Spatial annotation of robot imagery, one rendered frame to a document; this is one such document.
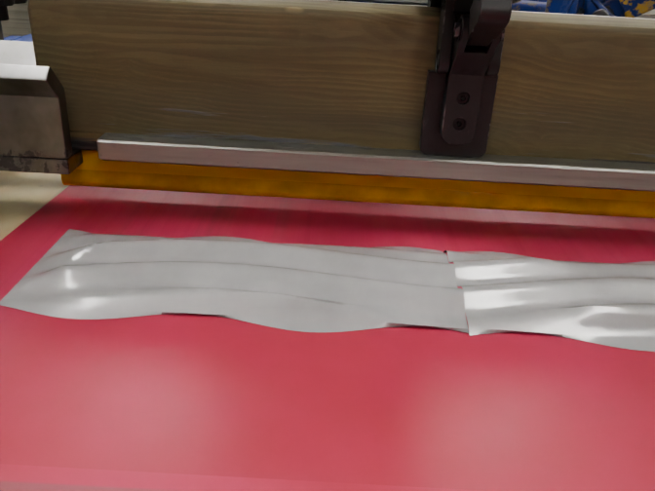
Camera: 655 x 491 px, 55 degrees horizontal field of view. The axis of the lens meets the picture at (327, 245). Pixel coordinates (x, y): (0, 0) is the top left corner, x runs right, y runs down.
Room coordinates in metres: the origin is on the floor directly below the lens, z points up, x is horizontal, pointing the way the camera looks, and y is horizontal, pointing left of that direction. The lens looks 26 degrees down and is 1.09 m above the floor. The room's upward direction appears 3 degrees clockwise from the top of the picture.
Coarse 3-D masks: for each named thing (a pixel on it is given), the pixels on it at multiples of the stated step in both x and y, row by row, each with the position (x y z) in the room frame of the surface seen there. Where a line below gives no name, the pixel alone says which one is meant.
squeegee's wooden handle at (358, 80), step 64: (64, 0) 0.30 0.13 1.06; (128, 0) 0.30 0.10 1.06; (192, 0) 0.30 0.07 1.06; (256, 0) 0.31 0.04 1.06; (320, 0) 0.32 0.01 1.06; (64, 64) 0.30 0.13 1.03; (128, 64) 0.30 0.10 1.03; (192, 64) 0.30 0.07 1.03; (256, 64) 0.30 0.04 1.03; (320, 64) 0.30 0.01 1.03; (384, 64) 0.30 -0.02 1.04; (512, 64) 0.30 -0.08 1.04; (576, 64) 0.30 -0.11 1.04; (640, 64) 0.30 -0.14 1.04; (128, 128) 0.30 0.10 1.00; (192, 128) 0.30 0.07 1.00; (256, 128) 0.30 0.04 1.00; (320, 128) 0.30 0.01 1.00; (384, 128) 0.30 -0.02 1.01; (512, 128) 0.30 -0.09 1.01; (576, 128) 0.30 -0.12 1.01; (640, 128) 0.30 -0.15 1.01
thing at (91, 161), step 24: (96, 168) 0.31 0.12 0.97; (120, 168) 0.31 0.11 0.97; (144, 168) 0.31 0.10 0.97; (168, 168) 0.31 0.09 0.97; (192, 168) 0.31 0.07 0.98; (216, 168) 0.31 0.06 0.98; (504, 192) 0.31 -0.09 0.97; (528, 192) 0.31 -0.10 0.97; (552, 192) 0.31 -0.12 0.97; (576, 192) 0.31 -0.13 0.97; (600, 192) 0.31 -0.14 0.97; (624, 192) 0.31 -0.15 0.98; (648, 192) 0.31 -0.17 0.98
